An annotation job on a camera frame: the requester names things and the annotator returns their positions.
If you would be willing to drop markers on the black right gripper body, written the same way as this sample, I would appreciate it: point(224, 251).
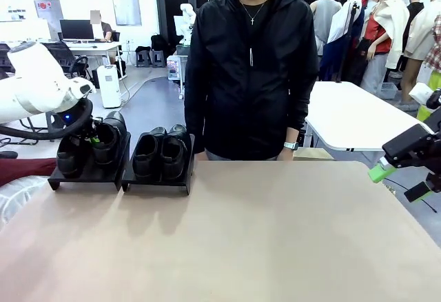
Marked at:
point(413, 147)

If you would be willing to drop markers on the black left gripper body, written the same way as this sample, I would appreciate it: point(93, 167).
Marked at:
point(92, 127)

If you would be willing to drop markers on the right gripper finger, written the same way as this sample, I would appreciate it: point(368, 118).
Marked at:
point(379, 173)
point(418, 192)

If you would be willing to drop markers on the black leather loafer shoe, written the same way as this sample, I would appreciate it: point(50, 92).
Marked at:
point(112, 126)
point(174, 164)
point(69, 164)
point(146, 160)

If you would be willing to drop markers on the person's right forearm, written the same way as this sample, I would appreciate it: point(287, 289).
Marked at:
point(196, 126)

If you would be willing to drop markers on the person's left forearm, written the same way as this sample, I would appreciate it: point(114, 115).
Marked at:
point(298, 122)

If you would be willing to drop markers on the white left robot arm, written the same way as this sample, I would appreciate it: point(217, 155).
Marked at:
point(34, 85)

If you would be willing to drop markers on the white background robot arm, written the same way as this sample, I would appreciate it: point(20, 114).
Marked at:
point(187, 16)

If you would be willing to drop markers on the black metal shoe stand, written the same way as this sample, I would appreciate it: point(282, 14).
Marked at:
point(86, 181)
point(155, 186)

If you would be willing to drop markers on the person's left hand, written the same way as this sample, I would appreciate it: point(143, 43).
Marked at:
point(286, 154)

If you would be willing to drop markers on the white air purifier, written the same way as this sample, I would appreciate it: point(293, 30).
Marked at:
point(109, 85)

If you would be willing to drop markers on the grey plastic crate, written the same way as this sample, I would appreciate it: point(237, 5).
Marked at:
point(388, 91)

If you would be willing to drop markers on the neon yellow garment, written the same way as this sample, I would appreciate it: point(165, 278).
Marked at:
point(435, 85)

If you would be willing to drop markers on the black mesh office chair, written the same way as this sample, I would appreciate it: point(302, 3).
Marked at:
point(24, 133)
point(77, 62)

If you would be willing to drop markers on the white side table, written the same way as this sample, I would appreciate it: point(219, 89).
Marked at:
point(351, 109)

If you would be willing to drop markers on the beige wooden board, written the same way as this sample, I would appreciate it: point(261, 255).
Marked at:
point(310, 153)

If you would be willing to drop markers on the dark red cloth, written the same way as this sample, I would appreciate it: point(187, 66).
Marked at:
point(24, 171)

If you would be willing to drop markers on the white office desk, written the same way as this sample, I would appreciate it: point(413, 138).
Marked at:
point(100, 47)

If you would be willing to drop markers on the small grey plastic stool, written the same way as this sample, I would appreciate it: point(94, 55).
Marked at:
point(143, 59)
point(158, 58)

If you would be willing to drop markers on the silver wristwatch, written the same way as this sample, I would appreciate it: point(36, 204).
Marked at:
point(290, 145)

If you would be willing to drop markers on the seated person at desk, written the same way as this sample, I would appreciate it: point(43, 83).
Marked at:
point(103, 31)

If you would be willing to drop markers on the white plastic wrap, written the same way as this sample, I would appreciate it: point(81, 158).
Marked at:
point(17, 198)

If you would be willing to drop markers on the black computer monitor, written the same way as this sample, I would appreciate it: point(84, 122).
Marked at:
point(76, 29)

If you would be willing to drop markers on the white equipment cart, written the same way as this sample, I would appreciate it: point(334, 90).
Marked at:
point(177, 67)

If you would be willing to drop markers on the black backpack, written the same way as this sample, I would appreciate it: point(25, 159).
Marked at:
point(159, 42)

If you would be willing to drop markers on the mannequin in red top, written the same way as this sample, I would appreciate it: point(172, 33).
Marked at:
point(375, 36)

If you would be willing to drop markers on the mannequin with bucket hat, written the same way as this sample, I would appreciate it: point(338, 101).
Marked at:
point(427, 29)

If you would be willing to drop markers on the mannequin in cream jacket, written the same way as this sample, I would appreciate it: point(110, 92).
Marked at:
point(396, 29)

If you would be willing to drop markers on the mannequin with white blue garment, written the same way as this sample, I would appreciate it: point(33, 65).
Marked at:
point(344, 36)

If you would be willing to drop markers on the standing person in black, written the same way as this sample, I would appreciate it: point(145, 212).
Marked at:
point(416, 5)

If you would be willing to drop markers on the mannequin in grey tank top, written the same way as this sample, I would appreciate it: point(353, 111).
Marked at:
point(325, 16)

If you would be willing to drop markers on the person in black jacket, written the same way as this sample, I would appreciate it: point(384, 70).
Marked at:
point(248, 74)

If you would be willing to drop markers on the silver zipper pull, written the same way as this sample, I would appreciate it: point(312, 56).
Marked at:
point(251, 57)

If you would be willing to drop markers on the black metal bracket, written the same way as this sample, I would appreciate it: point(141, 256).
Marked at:
point(302, 136)

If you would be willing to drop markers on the grey wall poster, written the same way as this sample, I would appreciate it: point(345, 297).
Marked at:
point(126, 5)

